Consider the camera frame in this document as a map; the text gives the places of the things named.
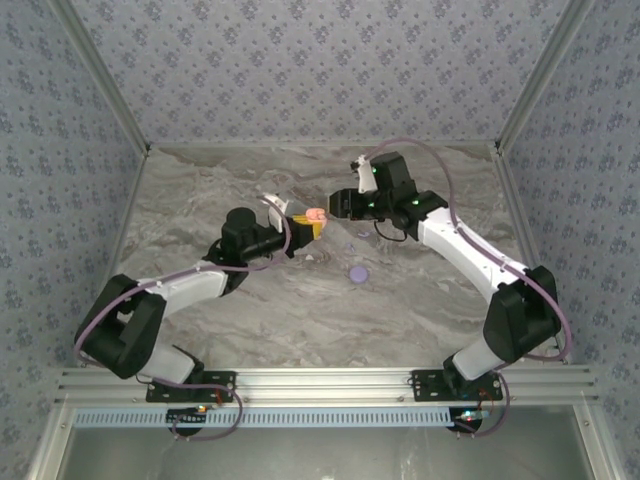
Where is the small black controller board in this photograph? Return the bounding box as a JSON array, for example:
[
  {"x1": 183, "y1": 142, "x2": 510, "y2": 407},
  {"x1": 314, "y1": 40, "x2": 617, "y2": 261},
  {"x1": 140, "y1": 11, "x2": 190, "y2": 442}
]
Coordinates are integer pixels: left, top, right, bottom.
[
  {"x1": 451, "y1": 407, "x2": 487, "y2": 435},
  {"x1": 166, "y1": 405, "x2": 210, "y2": 430}
]

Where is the grey metal panel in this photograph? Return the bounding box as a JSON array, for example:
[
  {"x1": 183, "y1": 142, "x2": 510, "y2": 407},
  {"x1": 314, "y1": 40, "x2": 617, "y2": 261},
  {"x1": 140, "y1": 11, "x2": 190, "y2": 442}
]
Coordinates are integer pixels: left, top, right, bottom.
[{"x1": 54, "y1": 426, "x2": 601, "y2": 480}]

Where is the thin aluminium table edge rail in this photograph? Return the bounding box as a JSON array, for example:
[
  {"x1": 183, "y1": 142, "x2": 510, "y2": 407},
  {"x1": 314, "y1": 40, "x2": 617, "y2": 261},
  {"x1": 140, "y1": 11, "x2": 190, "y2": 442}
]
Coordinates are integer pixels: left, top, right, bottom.
[{"x1": 148, "y1": 141, "x2": 499, "y2": 150}]

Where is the thin black cable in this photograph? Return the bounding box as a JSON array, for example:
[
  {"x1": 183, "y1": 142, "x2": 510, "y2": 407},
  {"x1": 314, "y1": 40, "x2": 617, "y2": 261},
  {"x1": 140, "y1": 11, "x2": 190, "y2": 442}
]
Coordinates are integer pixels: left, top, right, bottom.
[{"x1": 373, "y1": 222, "x2": 407, "y2": 243}]

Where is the aluminium table side rail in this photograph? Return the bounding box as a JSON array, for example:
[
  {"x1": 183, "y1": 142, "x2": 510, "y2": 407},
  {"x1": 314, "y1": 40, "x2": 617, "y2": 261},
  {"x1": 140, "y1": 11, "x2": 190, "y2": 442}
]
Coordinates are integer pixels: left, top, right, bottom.
[
  {"x1": 77, "y1": 147, "x2": 154, "y2": 371},
  {"x1": 492, "y1": 144, "x2": 572, "y2": 369}
]

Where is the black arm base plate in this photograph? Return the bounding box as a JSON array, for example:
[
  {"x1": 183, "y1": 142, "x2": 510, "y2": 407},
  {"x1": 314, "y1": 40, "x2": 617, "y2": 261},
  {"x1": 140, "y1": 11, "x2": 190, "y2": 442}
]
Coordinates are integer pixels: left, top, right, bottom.
[
  {"x1": 410, "y1": 368, "x2": 504, "y2": 403},
  {"x1": 144, "y1": 369, "x2": 238, "y2": 404}
]

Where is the long aluminium mounting rail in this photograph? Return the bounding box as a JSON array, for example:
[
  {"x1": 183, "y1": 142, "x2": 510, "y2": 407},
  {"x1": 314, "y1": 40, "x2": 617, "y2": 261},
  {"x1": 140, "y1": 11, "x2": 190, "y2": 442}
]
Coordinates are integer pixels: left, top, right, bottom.
[{"x1": 53, "y1": 366, "x2": 600, "y2": 407}]

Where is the slanted aluminium frame post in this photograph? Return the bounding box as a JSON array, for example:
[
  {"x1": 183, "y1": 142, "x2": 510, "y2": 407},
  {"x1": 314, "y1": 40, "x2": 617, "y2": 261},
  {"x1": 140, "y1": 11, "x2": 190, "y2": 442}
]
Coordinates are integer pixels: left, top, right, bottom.
[
  {"x1": 48, "y1": 0, "x2": 152, "y2": 154},
  {"x1": 496, "y1": 0, "x2": 597, "y2": 154}
]

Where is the grey slotted cable duct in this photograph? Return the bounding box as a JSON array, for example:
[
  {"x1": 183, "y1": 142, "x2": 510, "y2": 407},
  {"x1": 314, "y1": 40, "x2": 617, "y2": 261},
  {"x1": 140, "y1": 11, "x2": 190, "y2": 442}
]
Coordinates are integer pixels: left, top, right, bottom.
[{"x1": 73, "y1": 405, "x2": 459, "y2": 430}]

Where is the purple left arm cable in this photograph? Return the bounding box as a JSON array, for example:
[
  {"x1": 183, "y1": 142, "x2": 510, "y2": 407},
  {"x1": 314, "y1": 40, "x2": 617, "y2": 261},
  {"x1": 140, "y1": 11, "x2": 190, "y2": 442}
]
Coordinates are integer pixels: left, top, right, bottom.
[{"x1": 73, "y1": 194, "x2": 245, "y2": 442}]

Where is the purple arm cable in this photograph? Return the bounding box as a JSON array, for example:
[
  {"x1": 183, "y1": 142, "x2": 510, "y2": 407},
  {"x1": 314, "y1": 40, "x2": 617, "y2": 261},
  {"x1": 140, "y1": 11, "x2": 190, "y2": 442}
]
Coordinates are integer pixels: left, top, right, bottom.
[
  {"x1": 73, "y1": 194, "x2": 245, "y2": 442},
  {"x1": 367, "y1": 138, "x2": 574, "y2": 439}
]

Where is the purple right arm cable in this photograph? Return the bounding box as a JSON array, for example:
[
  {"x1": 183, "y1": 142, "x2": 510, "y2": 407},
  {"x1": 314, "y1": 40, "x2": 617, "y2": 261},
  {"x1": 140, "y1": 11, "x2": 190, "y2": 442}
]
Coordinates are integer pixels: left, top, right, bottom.
[{"x1": 367, "y1": 138, "x2": 574, "y2": 439}]

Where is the aluminium frame leg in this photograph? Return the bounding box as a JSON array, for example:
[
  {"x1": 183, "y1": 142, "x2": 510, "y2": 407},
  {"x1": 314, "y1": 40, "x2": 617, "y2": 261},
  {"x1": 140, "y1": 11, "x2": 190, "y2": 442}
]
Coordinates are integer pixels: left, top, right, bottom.
[
  {"x1": 27, "y1": 404, "x2": 76, "y2": 480},
  {"x1": 574, "y1": 404, "x2": 620, "y2": 480}
]

